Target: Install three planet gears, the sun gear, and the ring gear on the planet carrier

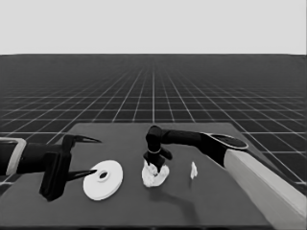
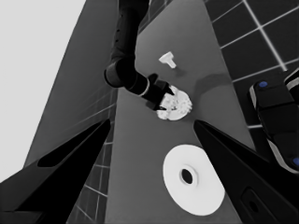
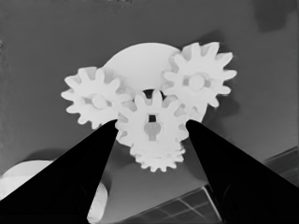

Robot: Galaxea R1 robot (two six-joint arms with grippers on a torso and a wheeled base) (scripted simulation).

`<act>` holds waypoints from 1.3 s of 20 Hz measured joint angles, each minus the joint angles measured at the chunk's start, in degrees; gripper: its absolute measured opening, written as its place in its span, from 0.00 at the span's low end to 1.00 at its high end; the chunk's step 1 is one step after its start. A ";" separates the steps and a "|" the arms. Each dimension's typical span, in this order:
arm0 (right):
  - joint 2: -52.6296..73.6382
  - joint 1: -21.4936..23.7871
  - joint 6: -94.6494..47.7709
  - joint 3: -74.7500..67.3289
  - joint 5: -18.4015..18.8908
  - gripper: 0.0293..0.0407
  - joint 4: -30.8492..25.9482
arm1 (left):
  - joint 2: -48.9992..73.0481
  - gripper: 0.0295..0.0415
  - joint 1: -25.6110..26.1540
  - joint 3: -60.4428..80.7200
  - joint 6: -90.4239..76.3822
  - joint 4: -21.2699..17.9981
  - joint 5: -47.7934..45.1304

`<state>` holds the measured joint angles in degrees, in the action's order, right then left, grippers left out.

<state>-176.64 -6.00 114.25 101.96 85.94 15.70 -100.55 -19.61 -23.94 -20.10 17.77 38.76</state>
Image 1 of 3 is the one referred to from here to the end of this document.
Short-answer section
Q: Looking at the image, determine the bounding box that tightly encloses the large thick white disc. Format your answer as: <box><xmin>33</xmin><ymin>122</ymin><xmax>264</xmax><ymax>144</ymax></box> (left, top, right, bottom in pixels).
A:
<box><xmin>83</xmin><ymin>159</ymin><xmax>124</xmax><ymax>201</ymax></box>

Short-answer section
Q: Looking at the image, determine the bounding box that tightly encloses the white round pinned carrier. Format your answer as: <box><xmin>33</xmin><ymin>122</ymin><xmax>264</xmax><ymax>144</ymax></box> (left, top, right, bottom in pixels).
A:
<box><xmin>141</xmin><ymin>159</ymin><xmax>170</xmax><ymax>189</ymax></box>

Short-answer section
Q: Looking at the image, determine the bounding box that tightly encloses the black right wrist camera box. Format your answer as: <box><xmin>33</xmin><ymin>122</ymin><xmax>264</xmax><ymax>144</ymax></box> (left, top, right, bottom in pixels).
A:
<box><xmin>160</xmin><ymin>148</ymin><xmax>174</xmax><ymax>161</ymax></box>

